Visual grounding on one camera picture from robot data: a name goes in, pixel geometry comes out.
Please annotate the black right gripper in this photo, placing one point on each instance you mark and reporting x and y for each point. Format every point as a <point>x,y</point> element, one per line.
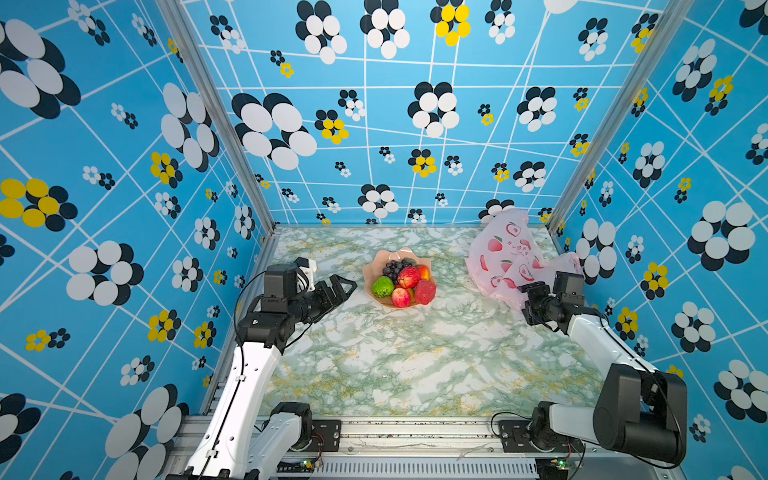
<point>534,290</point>

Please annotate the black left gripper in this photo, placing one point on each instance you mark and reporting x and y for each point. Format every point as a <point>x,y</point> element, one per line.
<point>340,295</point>

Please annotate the pink printed plastic bag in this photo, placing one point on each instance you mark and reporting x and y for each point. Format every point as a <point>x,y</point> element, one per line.
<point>505,256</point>

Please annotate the large red apple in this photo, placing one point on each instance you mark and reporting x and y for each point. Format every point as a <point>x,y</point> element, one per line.
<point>409,277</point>

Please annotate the red dragon fruit piece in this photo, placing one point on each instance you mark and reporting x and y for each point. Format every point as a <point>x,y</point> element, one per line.
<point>424,292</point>

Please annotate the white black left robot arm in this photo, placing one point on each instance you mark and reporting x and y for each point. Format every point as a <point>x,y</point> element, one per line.
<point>233,446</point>

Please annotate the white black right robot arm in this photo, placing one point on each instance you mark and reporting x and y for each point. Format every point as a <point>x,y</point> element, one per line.
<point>641,411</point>

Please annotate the green custard apple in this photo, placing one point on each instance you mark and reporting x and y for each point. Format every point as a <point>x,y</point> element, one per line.
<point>383,287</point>

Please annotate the dark purple grape bunch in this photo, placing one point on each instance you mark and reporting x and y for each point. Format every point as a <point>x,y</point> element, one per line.
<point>393,268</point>

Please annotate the pink scalloped fruit bowl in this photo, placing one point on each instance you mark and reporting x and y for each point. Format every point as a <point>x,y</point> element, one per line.
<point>373,270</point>

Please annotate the small red apple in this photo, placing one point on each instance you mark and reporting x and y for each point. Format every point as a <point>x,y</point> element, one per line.
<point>401,297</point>

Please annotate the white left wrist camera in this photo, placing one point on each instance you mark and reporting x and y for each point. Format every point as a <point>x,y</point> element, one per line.
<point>306,268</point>

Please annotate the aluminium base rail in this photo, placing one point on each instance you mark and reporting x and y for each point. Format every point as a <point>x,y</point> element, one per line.
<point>451,448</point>

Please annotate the aluminium frame post left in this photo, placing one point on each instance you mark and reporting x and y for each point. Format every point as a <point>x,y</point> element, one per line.
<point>180,28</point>

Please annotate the aluminium frame post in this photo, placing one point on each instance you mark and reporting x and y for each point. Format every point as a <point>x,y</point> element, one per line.
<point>647,61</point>
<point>180,28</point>

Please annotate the aluminium frame post right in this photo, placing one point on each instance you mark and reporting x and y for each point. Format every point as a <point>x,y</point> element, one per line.
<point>647,61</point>

